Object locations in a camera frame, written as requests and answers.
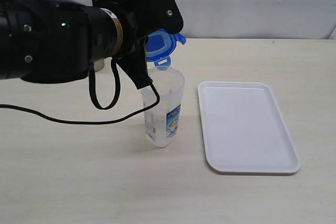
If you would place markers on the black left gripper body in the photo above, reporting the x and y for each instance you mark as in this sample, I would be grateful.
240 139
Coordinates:
130 56

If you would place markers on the blue plastic lid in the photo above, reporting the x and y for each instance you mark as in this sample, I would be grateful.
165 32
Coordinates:
160 46

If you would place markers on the stainless steel cup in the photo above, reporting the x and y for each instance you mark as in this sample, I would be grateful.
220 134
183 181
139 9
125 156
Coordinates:
99 65

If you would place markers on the clear plastic container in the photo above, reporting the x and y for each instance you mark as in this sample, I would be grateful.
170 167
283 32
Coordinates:
161 122

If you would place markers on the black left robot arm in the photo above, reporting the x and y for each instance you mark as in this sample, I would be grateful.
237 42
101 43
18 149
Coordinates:
59 41

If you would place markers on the white rectangular tray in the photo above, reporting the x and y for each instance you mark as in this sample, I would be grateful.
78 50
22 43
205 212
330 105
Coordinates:
244 131

